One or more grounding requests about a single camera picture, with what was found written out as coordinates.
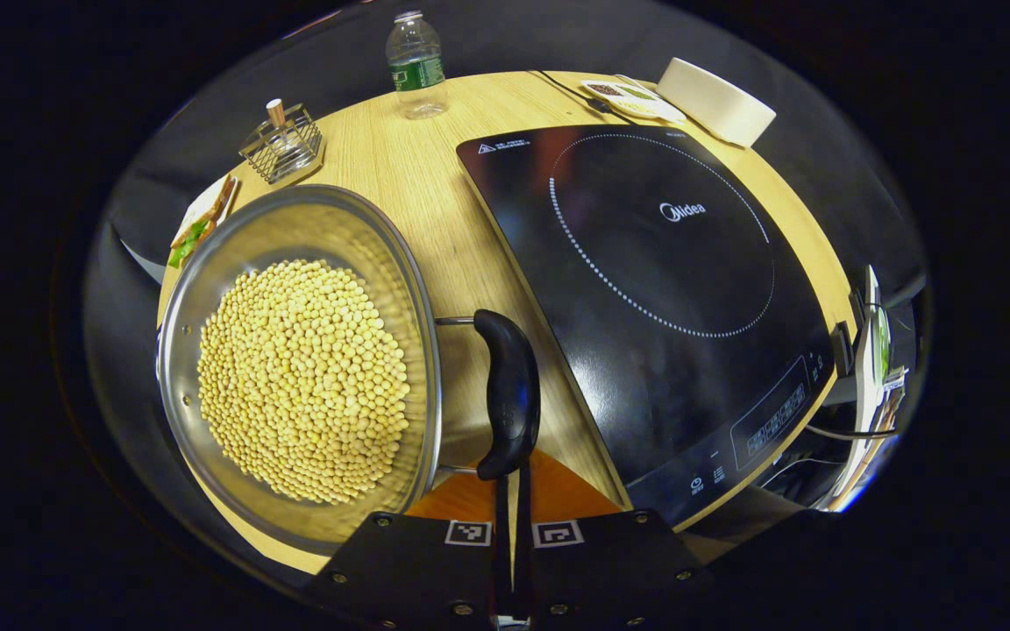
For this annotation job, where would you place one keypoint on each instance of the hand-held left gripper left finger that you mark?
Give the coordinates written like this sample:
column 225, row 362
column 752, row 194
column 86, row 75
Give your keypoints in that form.
column 408, row 570

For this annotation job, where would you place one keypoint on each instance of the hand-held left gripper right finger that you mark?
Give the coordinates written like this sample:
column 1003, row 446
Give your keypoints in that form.
column 610, row 570

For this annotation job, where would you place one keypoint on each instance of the black induction cooktop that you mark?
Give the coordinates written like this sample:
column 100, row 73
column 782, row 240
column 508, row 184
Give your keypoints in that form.
column 645, row 386

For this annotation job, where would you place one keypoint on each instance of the pile of yellow soybeans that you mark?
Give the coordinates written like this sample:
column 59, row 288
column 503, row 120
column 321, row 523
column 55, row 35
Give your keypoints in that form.
column 303, row 377

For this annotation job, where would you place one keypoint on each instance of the sandwich with lettuce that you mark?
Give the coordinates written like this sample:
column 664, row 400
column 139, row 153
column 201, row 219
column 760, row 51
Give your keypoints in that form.
column 207, row 219

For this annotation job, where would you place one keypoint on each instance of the glass jar with cork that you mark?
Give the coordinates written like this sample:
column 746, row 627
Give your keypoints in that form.
column 280, row 131

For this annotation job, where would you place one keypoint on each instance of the white three-part seasoning dish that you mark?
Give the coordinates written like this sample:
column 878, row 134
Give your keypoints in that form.
column 632, row 98

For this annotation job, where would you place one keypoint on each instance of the white rectangular box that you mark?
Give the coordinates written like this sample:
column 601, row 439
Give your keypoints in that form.
column 715, row 101

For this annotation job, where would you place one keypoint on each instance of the clear green-label water bottle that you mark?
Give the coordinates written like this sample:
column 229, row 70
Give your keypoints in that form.
column 417, row 70

